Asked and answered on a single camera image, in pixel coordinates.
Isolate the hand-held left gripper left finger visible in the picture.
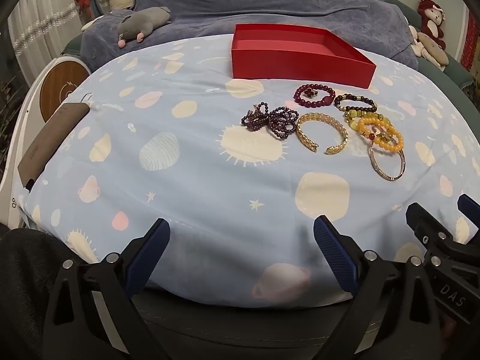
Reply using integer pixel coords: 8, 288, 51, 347
43, 217, 171, 360

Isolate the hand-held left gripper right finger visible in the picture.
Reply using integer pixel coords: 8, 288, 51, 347
313, 215, 441, 360

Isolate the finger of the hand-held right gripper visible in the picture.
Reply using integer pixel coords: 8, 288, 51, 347
457, 194, 480, 230
406, 202, 455, 250

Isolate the thin rose gold bangle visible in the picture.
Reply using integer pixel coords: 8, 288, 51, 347
367, 144, 406, 182

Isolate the orange bead bracelet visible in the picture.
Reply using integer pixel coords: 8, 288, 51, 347
356, 117, 405, 154

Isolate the gold chain cuff bracelet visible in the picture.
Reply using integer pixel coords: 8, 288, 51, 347
295, 112, 351, 155

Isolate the yellow stone bracelet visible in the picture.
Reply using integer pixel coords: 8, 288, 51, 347
344, 109, 385, 132

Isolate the dark brown bead bracelet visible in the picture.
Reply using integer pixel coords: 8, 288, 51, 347
334, 93, 377, 113

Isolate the purple multi-loop bead bracelet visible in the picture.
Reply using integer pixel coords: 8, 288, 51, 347
241, 101, 299, 141

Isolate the dark red bead bracelet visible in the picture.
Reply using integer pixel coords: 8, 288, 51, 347
293, 83, 335, 106

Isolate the red cardboard box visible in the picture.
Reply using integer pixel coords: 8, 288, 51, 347
230, 23, 377, 89

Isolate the light blue planet-print sheet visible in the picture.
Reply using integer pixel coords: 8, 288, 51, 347
19, 34, 480, 310

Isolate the teal sofa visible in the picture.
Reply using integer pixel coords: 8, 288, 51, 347
382, 0, 477, 91

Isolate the brown leather case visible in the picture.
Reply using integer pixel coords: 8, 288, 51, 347
17, 102, 91, 189

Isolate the beige plush toy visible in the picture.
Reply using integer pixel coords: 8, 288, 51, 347
408, 25, 449, 72

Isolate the red plush monkey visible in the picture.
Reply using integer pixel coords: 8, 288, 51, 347
417, 0, 447, 49

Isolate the white round wood-top device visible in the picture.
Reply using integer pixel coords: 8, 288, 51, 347
0, 55, 92, 229

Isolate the grey plush mouse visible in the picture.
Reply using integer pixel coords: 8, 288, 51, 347
117, 6, 172, 49

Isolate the white sheer curtain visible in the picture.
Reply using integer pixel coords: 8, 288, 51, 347
7, 0, 113, 83

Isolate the blue-grey blanket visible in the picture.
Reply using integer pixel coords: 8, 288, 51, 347
80, 0, 420, 76

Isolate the red wall scroll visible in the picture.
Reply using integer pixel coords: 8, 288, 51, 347
461, 7, 480, 72

